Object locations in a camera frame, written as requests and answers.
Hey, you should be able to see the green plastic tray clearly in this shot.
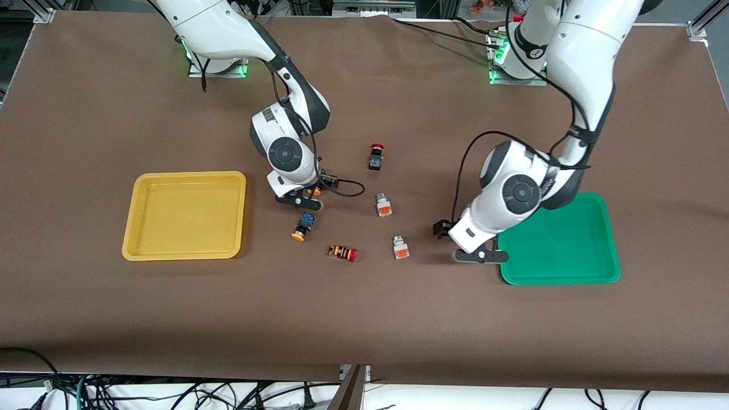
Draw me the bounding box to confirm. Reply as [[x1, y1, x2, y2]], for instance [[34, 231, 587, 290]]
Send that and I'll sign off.
[[497, 192, 622, 285]]

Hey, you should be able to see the yellow plastic tray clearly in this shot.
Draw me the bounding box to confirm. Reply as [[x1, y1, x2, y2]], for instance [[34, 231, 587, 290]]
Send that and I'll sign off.
[[121, 171, 247, 261]]

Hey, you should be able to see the table cover sheet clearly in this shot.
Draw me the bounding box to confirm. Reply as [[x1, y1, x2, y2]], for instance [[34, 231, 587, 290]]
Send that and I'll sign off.
[[0, 11, 729, 393]]

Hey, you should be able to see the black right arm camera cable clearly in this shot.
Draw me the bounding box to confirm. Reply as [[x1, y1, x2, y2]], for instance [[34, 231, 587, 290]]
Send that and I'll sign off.
[[199, 54, 366, 198]]

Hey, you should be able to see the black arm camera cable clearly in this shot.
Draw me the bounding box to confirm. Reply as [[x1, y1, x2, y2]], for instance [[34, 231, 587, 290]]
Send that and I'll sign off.
[[199, 54, 366, 198], [454, 0, 596, 226]]

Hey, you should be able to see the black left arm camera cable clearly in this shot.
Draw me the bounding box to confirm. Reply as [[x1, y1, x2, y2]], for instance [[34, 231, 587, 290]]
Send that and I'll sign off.
[[454, 0, 596, 226]]

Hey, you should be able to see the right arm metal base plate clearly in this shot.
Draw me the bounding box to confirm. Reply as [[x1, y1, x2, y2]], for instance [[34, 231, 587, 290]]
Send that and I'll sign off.
[[188, 54, 249, 79]]

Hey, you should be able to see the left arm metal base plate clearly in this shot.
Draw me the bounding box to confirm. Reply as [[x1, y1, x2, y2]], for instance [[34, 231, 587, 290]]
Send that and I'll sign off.
[[489, 65, 549, 87]]

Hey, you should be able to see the aluminium frame post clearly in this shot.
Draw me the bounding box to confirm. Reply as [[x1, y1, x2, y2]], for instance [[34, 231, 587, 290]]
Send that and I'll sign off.
[[327, 364, 372, 410]]

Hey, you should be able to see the black cable on table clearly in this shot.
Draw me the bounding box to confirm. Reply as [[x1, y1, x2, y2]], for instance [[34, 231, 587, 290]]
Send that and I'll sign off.
[[390, 17, 496, 45], [453, 16, 510, 35]]

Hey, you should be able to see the green floor cable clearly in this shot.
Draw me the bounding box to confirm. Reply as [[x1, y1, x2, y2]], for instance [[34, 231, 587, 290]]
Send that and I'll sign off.
[[76, 373, 95, 410]]

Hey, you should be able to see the black looped floor cable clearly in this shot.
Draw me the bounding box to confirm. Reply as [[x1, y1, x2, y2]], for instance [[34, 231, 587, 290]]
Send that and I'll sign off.
[[0, 346, 60, 393]]

